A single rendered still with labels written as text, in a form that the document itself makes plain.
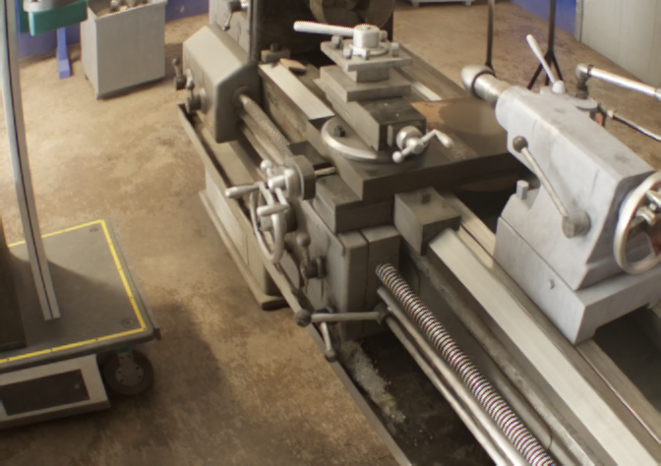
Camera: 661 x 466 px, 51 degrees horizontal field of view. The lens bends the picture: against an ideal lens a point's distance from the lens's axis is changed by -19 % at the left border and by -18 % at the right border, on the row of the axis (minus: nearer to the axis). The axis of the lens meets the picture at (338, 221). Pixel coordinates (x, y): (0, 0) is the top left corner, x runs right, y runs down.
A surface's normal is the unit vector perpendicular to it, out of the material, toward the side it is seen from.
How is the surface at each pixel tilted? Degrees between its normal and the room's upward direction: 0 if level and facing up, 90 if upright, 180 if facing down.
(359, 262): 90
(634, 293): 90
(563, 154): 82
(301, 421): 0
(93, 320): 0
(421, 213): 0
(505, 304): 36
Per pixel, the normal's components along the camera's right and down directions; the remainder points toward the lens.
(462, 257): -0.52, -0.56
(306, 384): 0.02, -0.84
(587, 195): -0.88, -0.01
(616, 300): 0.40, 0.50
